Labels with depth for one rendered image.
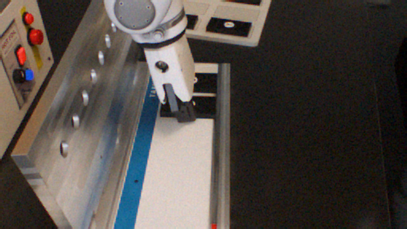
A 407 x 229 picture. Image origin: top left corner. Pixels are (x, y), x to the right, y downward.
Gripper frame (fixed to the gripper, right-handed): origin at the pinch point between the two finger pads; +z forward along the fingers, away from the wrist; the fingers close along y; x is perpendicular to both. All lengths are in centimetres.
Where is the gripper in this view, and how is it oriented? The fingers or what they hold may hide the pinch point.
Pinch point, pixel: (184, 110)
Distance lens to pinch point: 71.4
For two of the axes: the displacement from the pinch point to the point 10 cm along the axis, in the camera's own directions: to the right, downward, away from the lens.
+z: 2.1, 7.4, 6.4
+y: 0.5, -6.7, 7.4
